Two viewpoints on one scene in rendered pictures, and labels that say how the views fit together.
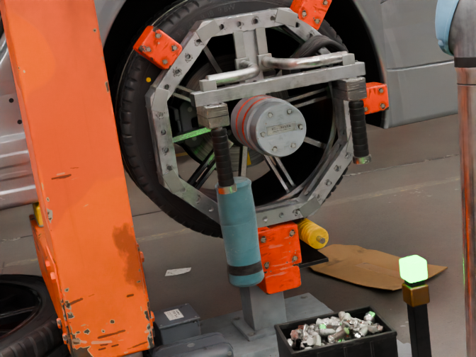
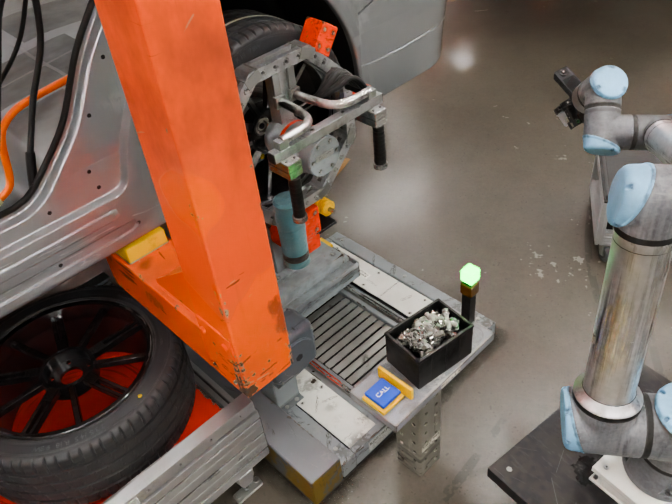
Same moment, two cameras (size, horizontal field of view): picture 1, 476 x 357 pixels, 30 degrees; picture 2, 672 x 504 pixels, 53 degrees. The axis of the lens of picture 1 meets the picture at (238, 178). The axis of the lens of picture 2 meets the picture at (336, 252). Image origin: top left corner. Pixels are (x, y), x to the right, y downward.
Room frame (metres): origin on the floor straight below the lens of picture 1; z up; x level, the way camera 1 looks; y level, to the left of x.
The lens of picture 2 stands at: (0.51, 0.56, 1.93)
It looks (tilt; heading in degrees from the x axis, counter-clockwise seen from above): 41 degrees down; 336
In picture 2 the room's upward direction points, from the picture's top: 7 degrees counter-clockwise
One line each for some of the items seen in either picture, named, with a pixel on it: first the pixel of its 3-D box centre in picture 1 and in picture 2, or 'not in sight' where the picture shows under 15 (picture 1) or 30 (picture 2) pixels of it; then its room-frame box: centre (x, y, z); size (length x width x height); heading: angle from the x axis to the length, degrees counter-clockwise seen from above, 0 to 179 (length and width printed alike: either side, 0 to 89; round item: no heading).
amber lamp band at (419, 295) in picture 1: (415, 292); (469, 287); (1.59, -0.31, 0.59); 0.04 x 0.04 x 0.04; 17
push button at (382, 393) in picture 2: not in sight; (382, 394); (1.49, 0.05, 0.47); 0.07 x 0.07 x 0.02; 17
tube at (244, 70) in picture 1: (224, 59); (279, 110); (2.08, -0.01, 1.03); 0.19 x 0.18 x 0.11; 17
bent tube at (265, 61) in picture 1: (302, 46); (330, 82); (2.14, -0.20, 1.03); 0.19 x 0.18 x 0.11; 17
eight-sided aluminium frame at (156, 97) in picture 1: (256, 120); (286, 137); (2.23, -0.07, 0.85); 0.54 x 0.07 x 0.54; 107
